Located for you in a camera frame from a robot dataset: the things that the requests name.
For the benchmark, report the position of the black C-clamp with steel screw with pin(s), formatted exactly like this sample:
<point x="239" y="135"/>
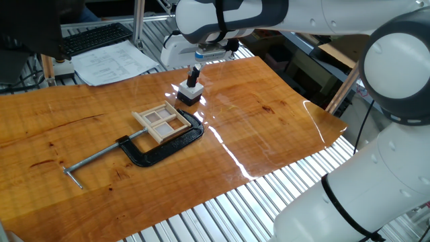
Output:
<point x="161" y="151"/>

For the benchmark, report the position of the small wooden sliding window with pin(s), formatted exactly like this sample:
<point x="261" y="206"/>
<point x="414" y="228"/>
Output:
<point x="161" y="121"/>

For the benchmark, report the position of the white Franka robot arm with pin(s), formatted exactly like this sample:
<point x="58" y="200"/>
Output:
<point x="386" y="188"/>

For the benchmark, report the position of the glossy wood-grain mat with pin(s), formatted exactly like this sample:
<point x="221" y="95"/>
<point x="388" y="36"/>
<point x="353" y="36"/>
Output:
<point x="100" y="161"/>

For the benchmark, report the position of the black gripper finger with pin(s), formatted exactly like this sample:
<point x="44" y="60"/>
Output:
<point x="191" y="78"/>
<point x="198" y="68"/>

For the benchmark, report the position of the grey box with red button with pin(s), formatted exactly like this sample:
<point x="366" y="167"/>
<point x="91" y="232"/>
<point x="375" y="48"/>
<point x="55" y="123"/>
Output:
<point x="189" y="94"/>

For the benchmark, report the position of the horizontal aluminium frame rail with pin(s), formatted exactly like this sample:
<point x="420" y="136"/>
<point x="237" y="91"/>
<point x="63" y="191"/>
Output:
<point x="111" y="21"/>

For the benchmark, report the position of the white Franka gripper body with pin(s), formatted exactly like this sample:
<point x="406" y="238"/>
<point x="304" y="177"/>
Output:
<point x="176" y="50"/>

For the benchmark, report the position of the upright aluminium frame post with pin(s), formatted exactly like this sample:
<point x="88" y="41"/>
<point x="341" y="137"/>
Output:
<point x="138" y="23"/>

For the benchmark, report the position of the black monitor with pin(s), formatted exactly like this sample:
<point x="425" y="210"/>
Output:
<point x="30" y="23"/>

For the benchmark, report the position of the printed white paper sheets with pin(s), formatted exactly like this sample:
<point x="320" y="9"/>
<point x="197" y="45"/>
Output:
<point x="111" y="62"/>

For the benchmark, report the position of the wooden stick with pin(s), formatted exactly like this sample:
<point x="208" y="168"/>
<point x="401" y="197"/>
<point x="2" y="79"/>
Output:
<point x="47" y="69"/>

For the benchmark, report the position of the black computer keyboard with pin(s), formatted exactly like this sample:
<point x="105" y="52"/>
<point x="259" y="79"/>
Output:
<point x="95" y="37"/>

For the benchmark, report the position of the diagonal aluminium strut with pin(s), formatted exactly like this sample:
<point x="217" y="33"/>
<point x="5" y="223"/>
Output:
<point x="342" y="89"/>

